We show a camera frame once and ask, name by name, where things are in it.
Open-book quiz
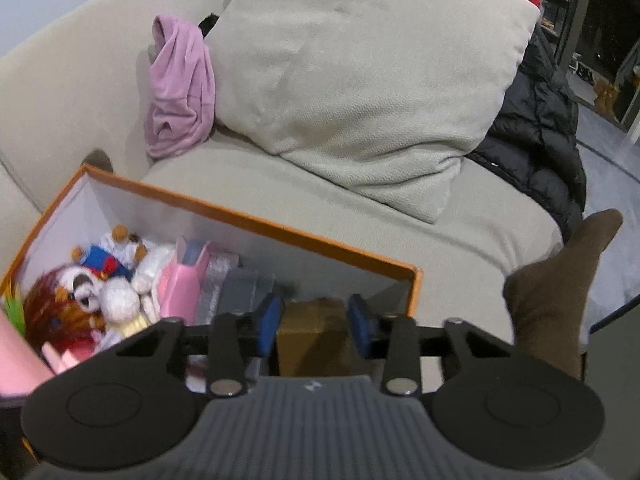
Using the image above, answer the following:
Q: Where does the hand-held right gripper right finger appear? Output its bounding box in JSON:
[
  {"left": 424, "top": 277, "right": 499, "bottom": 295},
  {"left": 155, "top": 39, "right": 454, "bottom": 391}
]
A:
[{"left": 346, "top": 292, "right": 516, "bottom": 399}]

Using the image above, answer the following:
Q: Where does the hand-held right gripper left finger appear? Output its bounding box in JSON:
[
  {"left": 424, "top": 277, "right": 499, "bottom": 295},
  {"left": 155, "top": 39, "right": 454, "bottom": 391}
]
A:
[{"left": 116, "top": 292, "right": 284, "bottom": 400}]

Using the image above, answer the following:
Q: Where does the orange storage box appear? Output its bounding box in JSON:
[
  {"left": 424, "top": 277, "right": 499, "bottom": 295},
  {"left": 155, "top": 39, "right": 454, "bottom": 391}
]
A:
[{"left": 0, "top": 164, "right": 424, "bottom": 468}]

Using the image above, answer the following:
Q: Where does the grey box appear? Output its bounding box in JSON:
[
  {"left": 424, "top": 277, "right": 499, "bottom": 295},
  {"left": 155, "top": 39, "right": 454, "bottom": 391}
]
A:
[{"left": 217, "top": 267, "right": 279, "bottom": 332}]

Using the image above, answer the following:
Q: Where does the clear silver packet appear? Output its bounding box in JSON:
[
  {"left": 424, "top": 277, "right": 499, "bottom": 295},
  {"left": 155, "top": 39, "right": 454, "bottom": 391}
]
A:
[{"left": 197, "top": 253, "right": 242, "bottom": 326}]

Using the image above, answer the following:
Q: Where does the pink eared case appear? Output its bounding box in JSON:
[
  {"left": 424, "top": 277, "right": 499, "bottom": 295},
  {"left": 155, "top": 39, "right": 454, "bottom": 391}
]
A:
[{"left": 159, "top": 236, "right": 212, "bottom": 326}]

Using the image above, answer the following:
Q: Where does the white plush toy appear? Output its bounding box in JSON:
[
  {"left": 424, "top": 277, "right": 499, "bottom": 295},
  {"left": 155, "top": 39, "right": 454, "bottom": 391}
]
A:
[{"left": 97, "top": 244, "right": 175, "bottom": 347}]

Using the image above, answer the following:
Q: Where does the small plush bear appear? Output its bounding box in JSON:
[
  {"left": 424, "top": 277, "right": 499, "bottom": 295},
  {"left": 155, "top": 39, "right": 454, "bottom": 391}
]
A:
[{"left": 70, "top": 224, "right": 149, "bottom": 282}]

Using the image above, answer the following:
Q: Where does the person's brown sock foot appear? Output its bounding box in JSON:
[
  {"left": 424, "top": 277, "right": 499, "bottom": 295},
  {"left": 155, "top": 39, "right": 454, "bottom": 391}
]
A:
[{"left": 502, "top": 208, "right": 624, "bottom": 382}]

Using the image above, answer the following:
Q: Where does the red-haired plush doll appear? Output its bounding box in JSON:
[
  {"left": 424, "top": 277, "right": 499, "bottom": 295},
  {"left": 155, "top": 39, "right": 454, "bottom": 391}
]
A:
[{"left": 22, "top": 264, "right": 108, "bottom": 357}]

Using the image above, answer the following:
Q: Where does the small pink toy piece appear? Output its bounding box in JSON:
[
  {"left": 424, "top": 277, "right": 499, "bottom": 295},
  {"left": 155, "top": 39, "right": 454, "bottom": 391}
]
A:
[{"left": 41, "top": 341, "right": 82, "bottom": 375}]

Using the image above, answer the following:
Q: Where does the dark brown round object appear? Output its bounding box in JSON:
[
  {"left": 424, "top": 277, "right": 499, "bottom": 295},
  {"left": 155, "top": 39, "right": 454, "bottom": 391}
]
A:
[{"left": 80, "top": 149, "right": 115, "bottom": 173}]

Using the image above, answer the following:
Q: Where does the beige cushion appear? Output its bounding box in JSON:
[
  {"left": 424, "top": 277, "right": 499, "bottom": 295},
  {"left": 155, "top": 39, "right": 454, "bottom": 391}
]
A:
[{"left": 202, "top": 0, "right": 542, "bottom": 225}]

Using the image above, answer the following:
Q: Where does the pink cloth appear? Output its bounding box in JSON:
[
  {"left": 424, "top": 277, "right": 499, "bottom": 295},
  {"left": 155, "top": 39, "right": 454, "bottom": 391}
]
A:
[{"left": 145, "top": 15, "right": 216, "bottom": 161}]

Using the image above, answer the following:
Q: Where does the green feather toy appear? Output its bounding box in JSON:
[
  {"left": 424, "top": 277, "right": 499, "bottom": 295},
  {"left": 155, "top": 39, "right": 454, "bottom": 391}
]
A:
[{"left": 1, "top": 284, "right": 29, "bottom": 337}]

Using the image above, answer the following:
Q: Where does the black puffer jacket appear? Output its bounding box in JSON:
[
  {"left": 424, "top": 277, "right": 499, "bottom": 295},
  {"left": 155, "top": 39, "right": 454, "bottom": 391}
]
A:
[{"left": 465, "top": 25, "right": 587, "bottom": 249}]

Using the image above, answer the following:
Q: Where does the grey rug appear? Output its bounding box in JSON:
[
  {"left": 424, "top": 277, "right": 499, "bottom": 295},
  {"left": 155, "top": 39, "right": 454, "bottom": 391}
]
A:
[{"left": 574, "top": 102, "right": 640, "bottom": 333}]

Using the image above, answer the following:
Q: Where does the beige sofa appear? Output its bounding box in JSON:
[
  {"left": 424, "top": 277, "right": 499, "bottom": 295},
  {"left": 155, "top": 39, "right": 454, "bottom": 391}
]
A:
[{"left": 0, "top": 0, "right": 583, "bottom": 361}]

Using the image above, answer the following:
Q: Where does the tan wooden object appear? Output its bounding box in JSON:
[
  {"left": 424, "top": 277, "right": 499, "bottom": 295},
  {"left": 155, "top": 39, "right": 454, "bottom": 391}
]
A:
[{"left": 594, "top": 80, "right": 621, "bottom": 112}]

